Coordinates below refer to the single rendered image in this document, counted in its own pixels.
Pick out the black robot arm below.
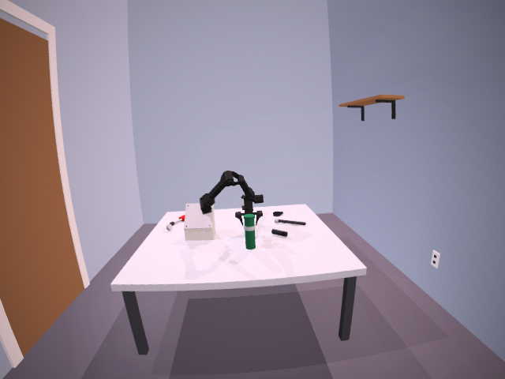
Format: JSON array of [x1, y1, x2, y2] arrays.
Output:
[[200, 171, 264, 215]]

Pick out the green cylinder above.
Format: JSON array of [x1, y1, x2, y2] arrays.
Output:
[[243, 214, 256, 250]]

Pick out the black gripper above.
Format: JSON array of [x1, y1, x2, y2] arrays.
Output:
[[235, 205, 263, 226]]

